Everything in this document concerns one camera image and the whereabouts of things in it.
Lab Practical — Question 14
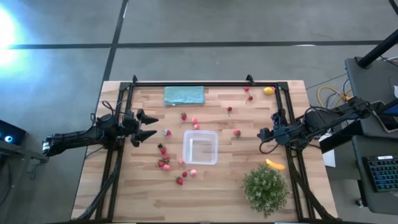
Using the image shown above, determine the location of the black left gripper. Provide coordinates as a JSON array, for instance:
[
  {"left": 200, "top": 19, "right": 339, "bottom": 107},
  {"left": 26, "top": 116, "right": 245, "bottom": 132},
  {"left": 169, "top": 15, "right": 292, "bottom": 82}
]
[{"left": 122, "top": 108, "right": 159, "bottom": 147}]

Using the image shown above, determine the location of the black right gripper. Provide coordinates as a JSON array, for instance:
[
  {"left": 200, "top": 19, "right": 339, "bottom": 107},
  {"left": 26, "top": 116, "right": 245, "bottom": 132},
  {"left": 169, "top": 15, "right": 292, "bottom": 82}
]
[{"left": 257, "top": 123, "right": 295, "bottom": 146}]

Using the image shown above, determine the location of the yellow toy banana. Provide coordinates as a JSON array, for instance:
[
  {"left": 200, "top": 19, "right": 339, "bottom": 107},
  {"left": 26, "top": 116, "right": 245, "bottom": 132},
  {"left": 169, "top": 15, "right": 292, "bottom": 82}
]
[{"left": 265, "top": 158, "right": 286, "bottom": 171}]

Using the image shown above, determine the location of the teal folded cloth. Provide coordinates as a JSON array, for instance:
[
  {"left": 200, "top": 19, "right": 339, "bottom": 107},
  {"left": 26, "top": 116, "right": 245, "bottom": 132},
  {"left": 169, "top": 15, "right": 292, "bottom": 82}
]
[{"left": 164, "top": 85, "right": 206, "bottom": 107}]

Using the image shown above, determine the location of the green potted plant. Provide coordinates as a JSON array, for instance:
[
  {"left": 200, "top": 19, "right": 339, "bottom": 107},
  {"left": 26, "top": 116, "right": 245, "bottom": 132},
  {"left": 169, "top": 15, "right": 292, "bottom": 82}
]
[{"left": 241, "top": 164, "right": 291, "bottom": 219}]

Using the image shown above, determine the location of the clear plastic container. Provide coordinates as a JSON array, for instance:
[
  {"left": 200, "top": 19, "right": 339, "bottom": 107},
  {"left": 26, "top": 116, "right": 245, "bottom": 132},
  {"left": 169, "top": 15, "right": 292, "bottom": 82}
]
[{"left": 182, "top": 129, "right": 219, "bottom": 166}]

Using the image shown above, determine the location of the white paper sheet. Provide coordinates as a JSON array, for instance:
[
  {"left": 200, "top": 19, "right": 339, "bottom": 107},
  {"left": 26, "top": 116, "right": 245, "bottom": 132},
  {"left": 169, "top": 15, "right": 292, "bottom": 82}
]
[{"left": 320, "top": 133, "right": 337, "bottom": 168}]

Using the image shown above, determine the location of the grey side desk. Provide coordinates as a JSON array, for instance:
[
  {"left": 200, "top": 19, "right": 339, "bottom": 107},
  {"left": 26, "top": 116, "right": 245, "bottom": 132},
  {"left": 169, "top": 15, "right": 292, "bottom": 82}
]
[{"left": 344, "top": 57, "right": 398, "bottom": 215}]

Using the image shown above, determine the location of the smartphone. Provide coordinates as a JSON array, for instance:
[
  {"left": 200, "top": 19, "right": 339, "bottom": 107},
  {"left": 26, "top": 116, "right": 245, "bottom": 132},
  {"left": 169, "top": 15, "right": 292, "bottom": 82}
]
[{"left": 369, "top": 105, "right": 389, "bottom": 133}]

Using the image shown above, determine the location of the black keyboard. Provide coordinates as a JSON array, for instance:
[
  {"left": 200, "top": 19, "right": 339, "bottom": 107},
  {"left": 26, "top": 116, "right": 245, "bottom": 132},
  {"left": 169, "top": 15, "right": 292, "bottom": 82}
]
[{"left": 361, "top": 154, "right": 398, "bottom": 193}]

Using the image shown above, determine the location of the black computer with blue light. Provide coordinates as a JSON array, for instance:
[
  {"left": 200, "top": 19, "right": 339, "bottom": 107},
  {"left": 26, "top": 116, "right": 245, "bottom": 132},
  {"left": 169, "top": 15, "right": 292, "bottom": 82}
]
[{"left": 0, "top": 119, "right": 27, "bottom": 146}]

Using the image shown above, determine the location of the black stand pole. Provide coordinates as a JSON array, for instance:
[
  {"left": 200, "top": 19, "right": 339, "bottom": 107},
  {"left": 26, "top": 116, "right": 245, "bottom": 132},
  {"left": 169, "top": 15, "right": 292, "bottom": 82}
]
[{"left": 356, "top": 28, "right": 398, "bottom": 68}]

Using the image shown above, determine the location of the yellow cable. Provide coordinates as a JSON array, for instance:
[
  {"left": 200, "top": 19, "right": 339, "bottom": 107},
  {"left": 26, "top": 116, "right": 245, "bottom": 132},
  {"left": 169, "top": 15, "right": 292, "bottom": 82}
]
[{"left": 317, "top": 86, "right": 354, "bottom": 108}]

